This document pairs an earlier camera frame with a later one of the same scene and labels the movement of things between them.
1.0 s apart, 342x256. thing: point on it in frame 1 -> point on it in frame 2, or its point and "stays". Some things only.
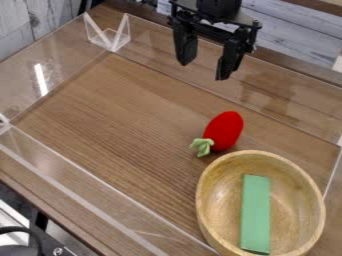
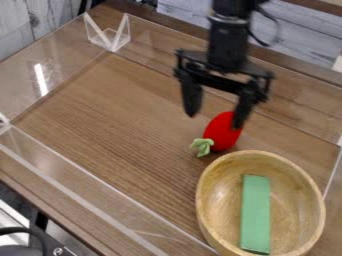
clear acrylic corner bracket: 108,38 stays
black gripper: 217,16 -> 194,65
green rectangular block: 255,214 stays
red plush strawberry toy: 222,133 stays
